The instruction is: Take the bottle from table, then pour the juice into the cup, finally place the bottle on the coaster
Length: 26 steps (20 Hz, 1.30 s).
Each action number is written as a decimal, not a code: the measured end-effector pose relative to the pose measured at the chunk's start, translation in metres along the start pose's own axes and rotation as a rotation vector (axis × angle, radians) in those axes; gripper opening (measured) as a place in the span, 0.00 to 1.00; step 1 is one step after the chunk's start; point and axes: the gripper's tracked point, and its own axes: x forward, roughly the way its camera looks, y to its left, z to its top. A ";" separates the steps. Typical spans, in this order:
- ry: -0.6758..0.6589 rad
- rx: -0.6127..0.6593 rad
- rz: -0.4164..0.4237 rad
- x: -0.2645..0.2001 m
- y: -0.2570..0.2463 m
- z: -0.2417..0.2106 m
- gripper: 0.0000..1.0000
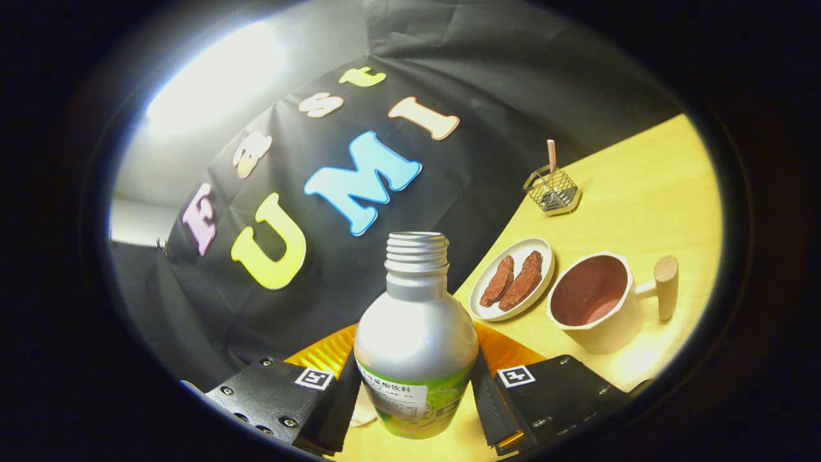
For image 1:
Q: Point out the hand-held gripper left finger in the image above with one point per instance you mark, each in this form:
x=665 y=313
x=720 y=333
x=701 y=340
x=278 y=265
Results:
x=272 y=394

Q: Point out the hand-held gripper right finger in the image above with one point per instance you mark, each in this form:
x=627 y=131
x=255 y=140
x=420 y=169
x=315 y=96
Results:
x=490 y=404

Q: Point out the silver green label bottle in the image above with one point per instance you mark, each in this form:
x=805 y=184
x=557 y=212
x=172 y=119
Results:
x=414 y=340

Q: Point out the white oval plate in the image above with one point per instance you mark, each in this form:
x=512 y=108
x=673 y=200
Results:
x=489 y=312

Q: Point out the black backdrop cloth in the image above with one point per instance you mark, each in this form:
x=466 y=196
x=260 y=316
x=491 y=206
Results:
x=211 y=308

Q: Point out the brown meat piece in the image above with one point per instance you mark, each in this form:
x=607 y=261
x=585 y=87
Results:
x=498 y=282
x=523 y=282

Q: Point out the pink checked stick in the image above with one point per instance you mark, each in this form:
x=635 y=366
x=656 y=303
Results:
x=551 y=154

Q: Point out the wooden table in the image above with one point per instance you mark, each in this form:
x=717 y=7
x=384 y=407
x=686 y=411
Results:
x=641 y=192

